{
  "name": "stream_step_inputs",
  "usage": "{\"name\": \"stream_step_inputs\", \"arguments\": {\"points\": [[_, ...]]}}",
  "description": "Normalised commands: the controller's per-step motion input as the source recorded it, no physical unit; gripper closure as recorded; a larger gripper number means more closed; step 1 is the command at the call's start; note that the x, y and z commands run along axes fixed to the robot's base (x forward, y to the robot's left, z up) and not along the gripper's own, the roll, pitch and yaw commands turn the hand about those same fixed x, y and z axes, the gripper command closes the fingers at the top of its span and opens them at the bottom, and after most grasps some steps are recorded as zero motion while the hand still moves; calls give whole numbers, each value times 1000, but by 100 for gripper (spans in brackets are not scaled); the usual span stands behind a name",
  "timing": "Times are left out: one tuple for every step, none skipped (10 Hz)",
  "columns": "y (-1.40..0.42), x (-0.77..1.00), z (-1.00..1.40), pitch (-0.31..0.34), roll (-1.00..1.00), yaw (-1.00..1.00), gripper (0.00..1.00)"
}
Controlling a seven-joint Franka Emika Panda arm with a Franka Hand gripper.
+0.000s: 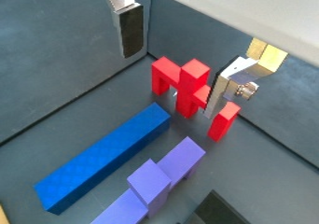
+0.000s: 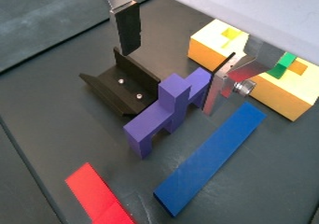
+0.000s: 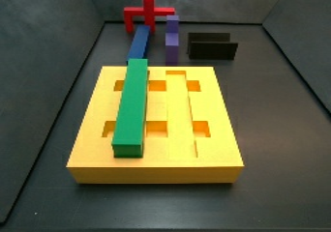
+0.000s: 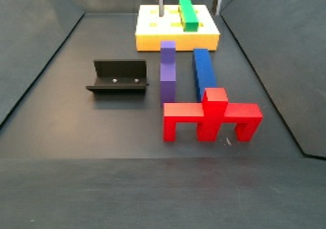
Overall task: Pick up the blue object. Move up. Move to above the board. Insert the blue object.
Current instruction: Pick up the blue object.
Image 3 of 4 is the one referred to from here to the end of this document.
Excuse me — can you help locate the green long block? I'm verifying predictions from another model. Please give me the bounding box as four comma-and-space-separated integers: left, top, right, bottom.
111, 59, 147, 158

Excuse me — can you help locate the yellow slotted board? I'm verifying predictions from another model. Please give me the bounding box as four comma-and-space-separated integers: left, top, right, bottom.
66, 67, 243, 184

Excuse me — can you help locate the blue long block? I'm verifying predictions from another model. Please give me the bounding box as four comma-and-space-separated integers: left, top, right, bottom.
127, 25, 150, 60

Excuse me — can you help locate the purple notched block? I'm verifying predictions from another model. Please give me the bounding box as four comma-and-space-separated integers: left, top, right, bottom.
164, 15, 178, 66

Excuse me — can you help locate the red cross-shaped block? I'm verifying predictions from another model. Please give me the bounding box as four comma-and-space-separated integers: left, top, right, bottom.
123, 0, 175, 33

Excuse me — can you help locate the black notched block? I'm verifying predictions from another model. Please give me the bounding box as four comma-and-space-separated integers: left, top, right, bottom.
187, 33, 238, 60

